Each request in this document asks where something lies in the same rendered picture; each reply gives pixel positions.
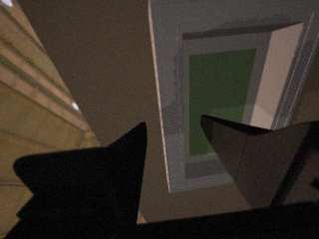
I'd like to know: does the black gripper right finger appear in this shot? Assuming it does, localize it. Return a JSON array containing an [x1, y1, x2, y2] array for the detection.
[[200, 115, 319, 209]]

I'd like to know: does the grey picture frame with green picture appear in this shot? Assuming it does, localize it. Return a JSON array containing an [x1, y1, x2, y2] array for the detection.
[[149, 0, 319, 193]]

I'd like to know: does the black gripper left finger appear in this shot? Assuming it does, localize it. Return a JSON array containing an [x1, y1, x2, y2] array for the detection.
[[13, 122, 148, 226]]

